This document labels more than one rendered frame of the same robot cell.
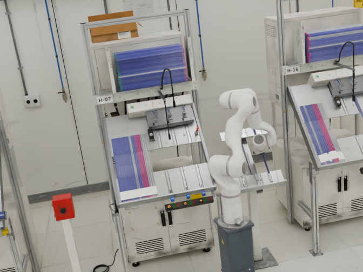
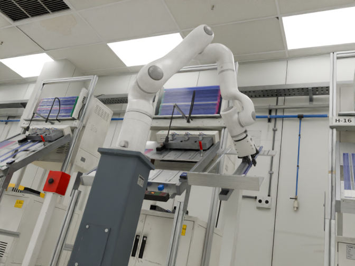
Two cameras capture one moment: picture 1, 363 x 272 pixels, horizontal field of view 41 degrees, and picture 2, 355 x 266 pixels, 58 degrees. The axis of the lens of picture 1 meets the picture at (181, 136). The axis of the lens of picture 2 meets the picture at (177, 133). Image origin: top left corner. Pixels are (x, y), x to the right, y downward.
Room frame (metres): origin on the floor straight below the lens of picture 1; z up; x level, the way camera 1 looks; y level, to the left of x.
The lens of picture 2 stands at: (1.71, -1.15, 0.35)
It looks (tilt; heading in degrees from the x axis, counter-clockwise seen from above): 22 degrees up; 37
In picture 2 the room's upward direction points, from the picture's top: 12 degrees clockwise
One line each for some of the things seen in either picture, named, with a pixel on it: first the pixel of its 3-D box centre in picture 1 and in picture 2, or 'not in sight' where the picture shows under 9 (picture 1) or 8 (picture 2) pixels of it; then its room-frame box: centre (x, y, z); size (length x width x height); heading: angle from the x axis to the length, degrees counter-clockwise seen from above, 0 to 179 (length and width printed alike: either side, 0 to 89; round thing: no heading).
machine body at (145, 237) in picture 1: (161, 209); (159, 264); (3.68, 0.24, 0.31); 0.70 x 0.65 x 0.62; 98
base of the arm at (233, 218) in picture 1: (232, 207); (133, 136); (2.62, -0.25, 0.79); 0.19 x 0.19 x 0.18
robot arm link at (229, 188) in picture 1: (224, 174); (142, 96); (2.63, -0.22, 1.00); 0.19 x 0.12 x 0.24; 57
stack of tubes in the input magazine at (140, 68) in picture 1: (150, 67); (191, 103); (3.56, 0.16, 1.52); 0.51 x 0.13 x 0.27; 98
